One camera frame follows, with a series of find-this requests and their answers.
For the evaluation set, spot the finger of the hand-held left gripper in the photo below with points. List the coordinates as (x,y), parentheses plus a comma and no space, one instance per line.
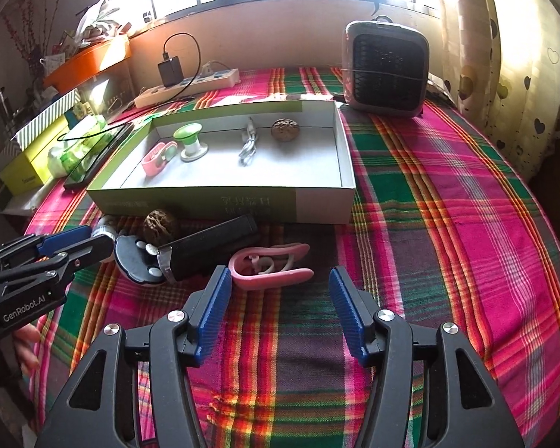
(98,248)
(65,240)

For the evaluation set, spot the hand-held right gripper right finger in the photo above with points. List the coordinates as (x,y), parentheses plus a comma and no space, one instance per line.
(347,317)

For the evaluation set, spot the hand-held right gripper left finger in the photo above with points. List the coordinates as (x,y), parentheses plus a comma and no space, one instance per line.
(212,317)

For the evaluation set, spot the small clear jar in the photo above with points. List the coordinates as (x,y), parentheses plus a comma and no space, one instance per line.
(105,229)

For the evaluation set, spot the black white round gadget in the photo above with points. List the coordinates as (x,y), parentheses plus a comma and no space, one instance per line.
(130,256)

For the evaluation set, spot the black cylindrical device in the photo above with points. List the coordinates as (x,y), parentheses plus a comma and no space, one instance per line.
(205,247)

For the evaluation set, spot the pink gadget with green pad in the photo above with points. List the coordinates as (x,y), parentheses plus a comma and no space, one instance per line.
(154,161)

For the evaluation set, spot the green white cardboard box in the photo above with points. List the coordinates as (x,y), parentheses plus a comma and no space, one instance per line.
(191,203)

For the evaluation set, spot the green-topped white knob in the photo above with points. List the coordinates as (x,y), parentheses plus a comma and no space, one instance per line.
(189,131)

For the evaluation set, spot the brown walnut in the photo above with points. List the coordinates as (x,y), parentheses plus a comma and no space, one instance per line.
(158,226)
(284,129)

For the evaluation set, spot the person's left hand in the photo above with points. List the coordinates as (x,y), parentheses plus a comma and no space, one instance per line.
(29,347)

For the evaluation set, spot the white tray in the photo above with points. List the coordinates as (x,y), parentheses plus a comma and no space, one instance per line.
(25,203)

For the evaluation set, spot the yellow-green box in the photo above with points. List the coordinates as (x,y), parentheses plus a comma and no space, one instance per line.
(28,163)

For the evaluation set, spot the small striped box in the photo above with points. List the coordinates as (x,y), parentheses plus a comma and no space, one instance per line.
(4,161)

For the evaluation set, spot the green tissue pack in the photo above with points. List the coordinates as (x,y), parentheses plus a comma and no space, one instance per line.
(74,140)

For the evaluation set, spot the black tablet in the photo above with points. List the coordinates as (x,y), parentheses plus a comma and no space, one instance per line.
(116,142)

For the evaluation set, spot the large striped box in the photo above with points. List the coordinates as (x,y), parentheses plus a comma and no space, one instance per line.
(46,119)

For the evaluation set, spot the plaid bed sheet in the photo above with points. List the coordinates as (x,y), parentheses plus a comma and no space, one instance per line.
(448,242)

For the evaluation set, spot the steel tumbler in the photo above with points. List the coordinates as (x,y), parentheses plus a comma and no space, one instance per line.
(2,102)

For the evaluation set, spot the orange tray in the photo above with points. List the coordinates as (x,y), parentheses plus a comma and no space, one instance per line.
(88,58)

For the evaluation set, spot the white power strip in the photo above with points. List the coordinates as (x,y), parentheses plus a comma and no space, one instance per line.
(191,86)

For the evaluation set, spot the black charger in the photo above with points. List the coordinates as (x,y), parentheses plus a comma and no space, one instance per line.
(170,71)

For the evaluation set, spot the white plug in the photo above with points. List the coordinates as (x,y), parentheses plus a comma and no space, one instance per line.
(212,69)

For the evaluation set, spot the pile of papers and bags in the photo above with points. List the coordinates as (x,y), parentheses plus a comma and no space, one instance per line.
(98,23)

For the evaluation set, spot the red twig bouquet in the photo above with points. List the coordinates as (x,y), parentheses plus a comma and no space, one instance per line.
(28,23)

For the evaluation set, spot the grey desktop heater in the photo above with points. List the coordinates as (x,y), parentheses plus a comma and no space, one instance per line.
(382,70)

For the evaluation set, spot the heart print curtain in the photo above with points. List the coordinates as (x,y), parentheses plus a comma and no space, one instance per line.
(518,79)

